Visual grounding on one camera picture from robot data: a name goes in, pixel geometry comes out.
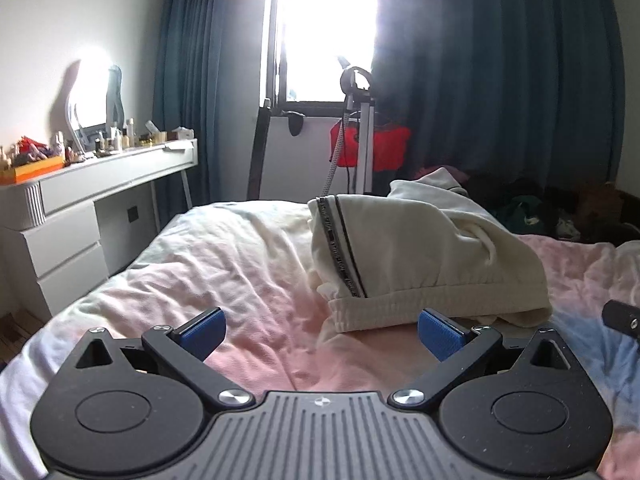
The cream white pants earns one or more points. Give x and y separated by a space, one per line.
425 250

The white black cloth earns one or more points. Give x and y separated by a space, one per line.
567 227

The lit vanity mirror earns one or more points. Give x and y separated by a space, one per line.
92 90

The row of cosmetic bottles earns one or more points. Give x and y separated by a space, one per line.
117 135

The white dressing table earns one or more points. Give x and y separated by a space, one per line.
65 240

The blue curtain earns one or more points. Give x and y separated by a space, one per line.
215 85
500 60

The brown cardboard box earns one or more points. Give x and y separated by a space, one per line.
602 200

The garment steamer stand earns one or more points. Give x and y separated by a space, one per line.
365 125

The black mitt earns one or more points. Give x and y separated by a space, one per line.
295 122

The pile of dark clothes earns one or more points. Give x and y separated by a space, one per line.
595 220

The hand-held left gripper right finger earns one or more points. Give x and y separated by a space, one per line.
440 337

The green garment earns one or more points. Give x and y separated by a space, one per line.
520 212

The black leaning board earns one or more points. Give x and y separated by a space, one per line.
257 150

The pink white duvet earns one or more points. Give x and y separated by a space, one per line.
200 270

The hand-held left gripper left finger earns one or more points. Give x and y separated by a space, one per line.
205 334

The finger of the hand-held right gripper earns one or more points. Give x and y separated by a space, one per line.
621 318

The window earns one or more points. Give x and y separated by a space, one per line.
325 35

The white small box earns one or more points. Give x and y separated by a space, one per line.
182 133

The orange tray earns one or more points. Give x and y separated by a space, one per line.
30 173

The wall socket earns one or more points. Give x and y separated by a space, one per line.
133 214

